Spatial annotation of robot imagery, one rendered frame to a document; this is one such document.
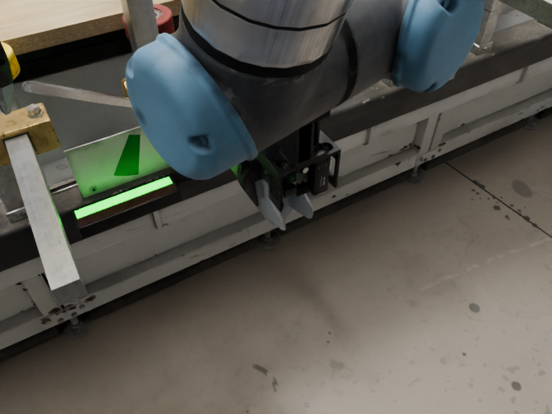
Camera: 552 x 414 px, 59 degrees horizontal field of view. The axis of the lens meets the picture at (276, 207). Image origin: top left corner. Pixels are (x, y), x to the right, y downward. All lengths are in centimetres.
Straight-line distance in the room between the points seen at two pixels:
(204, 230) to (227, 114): 121
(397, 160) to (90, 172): 114
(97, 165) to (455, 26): 62
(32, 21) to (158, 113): 69
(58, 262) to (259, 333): 95
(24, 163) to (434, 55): 55
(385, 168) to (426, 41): 139
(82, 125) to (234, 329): 73
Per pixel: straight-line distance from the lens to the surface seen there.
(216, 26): 21
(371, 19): 30
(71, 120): 104
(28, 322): 143
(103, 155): 81
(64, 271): 57
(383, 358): 144
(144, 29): 74
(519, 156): 216
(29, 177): 69
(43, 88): 67
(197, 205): 101
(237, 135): 24
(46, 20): 93
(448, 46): 33
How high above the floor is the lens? 128
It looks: 47 degrees down
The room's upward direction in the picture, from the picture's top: straight up
